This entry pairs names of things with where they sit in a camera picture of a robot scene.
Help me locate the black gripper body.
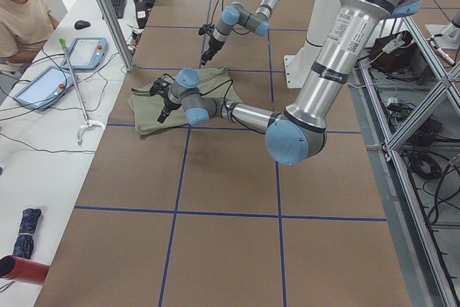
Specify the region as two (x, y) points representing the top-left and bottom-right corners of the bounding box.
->
(198, 24), (224, 56)
(149, 73), (180, 113)

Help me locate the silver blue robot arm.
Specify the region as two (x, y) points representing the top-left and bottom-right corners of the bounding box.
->
(151, 0), (421, 165)
(198, 0), (280, 65)

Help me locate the far blue teach pendant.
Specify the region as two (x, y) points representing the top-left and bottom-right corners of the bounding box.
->
(60, 37), (108, 72)

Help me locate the blue teach pendant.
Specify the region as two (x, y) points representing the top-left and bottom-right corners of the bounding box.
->
(13, 66), (73, 110)
(60, 37), (108, 72)

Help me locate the black power adapter box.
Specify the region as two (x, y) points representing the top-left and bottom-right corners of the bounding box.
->
(134, 0), (149, 29)

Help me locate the black computer mouse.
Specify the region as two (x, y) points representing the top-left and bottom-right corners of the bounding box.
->
(74, 20), (91, 30)

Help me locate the near blue teach pendant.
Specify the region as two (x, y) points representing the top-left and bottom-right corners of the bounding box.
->
(13, 66), (73, 110)

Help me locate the seated person beige shirt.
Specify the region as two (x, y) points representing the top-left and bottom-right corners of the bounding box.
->
(1, 0), (59, 66)

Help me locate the folded dark blue umbrella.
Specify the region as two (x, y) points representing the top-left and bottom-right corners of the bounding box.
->
(12, 208), (42, 259)

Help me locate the red cylinder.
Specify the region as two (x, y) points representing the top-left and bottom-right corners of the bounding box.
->
(1, 255), (50, 285)

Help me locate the aluminium frame post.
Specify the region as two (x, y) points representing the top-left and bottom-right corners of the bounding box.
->
(96, 0), (134, 72)

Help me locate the reacher grabber stick green handle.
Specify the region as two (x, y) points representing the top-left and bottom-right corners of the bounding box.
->
(59, 37), (106, 145)

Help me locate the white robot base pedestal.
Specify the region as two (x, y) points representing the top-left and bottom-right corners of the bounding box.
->
(282, 0), (353, 89)

